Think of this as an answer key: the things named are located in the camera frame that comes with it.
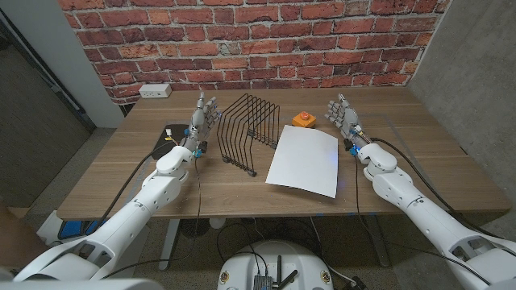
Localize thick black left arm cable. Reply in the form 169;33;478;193
82;140;178;237

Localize white table leg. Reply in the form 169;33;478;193
364;215;391;268
158;218;181;271

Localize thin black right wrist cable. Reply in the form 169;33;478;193
353;155;492;286

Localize orange emergency stop button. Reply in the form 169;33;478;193
292;111;318;129

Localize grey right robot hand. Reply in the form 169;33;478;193
324;93;370;150

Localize blue and white floor device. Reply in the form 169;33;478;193
36;209;101;245

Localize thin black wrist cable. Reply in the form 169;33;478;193
100;155;202;280
353;155;492;286

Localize white paper sheet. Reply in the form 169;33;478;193
264;124;339;199

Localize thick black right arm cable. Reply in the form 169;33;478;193
369;137;503;239

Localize dark perforated partition panel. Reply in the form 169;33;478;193
0;19;97;209

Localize white power outlet strip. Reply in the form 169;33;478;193
138;83;173;99

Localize red brick print backdrop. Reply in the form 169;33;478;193
58;0;452;106

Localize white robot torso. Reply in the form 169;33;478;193
216;240;335;290

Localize white floor cable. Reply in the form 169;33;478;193
309;217;352;284

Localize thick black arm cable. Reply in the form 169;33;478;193
82;140;178;237
369;137;503;239

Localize black wire file holder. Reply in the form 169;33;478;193
216;93;281;178

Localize black floor cable loop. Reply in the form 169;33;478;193
216;222;269;277

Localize black antennas on torso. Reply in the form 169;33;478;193
275;255;300;290

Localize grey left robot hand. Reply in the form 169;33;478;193
182;92;223;151

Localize thin black left wrist cable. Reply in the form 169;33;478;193
100;155;202;280

